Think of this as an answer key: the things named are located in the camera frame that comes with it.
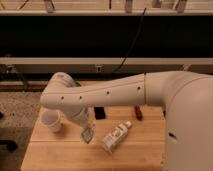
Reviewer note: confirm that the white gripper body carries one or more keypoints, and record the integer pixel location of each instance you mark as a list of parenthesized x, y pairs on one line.
[(91, 124)]

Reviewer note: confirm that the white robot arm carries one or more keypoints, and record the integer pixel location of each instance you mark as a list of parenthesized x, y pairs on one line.
[(187, 98)]

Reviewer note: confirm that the black rectangular block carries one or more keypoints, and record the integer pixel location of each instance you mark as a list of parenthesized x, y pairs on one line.
[(99, 113)]

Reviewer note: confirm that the white carton bottle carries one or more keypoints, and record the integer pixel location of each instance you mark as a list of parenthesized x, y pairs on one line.
[(113, 138)]

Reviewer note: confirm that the wooden table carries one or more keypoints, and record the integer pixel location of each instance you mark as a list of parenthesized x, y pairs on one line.
[(142, 149)]

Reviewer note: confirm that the red brown small object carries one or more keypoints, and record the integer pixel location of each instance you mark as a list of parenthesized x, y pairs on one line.
[(138, 113)]

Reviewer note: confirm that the black chair base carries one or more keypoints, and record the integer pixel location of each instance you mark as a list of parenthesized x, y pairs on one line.
[(10, 144)]

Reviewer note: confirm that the white wall outlet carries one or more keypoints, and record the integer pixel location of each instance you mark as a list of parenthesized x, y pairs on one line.
[(99, 69)]

